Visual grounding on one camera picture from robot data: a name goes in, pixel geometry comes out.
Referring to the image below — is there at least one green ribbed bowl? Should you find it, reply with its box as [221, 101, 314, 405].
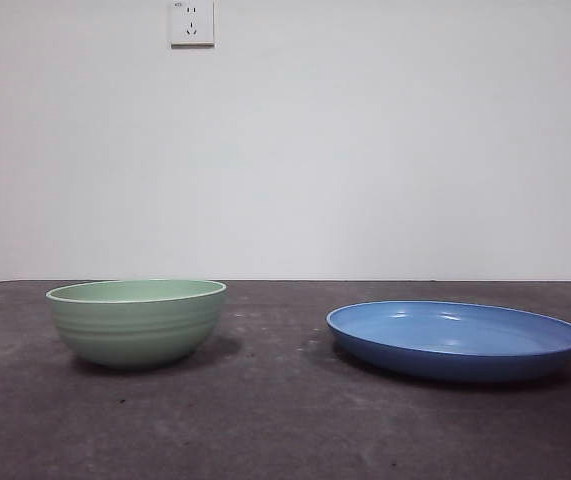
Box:
[44, 278, 229, 372]

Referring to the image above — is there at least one white wall socket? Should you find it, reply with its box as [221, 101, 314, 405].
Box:
[168, 0, 216, 50]

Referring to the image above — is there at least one blue plate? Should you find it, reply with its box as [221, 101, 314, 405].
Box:
[325, 299, 571, 385]

